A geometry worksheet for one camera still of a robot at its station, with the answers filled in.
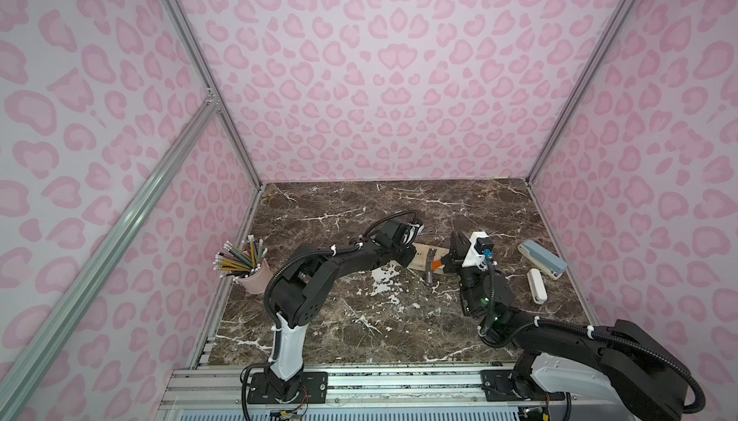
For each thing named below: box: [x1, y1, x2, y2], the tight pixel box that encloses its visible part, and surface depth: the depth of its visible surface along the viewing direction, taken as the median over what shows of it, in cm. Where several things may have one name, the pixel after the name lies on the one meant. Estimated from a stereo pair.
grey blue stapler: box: [516, 239, 568, 281], surface depth 95 cm
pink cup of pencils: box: [212, 234, 274, 295], surface depth 86 cm
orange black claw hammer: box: [425, 247, 443, 284], surface depth 92 cm
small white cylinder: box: [526, 268, 548, 305], surface depth 90 cm
